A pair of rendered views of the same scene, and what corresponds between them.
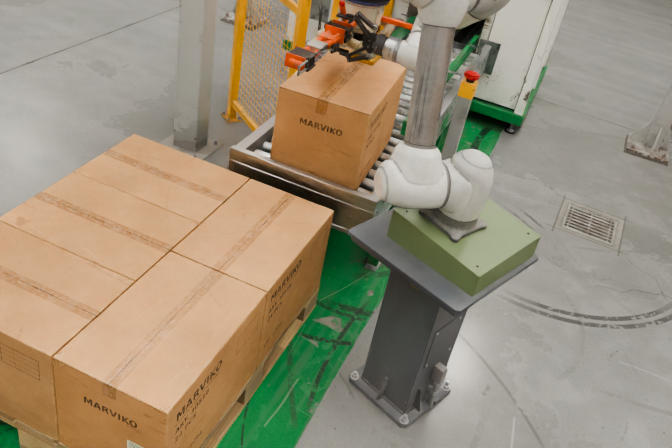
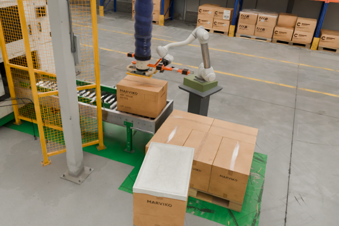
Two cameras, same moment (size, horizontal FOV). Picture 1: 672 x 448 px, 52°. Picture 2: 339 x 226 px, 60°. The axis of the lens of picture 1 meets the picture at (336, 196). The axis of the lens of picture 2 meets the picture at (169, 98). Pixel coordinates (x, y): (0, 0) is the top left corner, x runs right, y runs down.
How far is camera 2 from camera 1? 4.43 m
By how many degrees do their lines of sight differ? 74
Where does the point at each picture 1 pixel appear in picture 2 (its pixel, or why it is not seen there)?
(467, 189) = not seen: hidden behind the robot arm
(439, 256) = (211, 85)
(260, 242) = (195, 119)
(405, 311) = (204, 105)
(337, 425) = not seen: hidden behind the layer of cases
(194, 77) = (79, 141)
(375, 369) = not seen: hidden behind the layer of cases
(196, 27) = (77, 120)
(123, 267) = (219, 138)
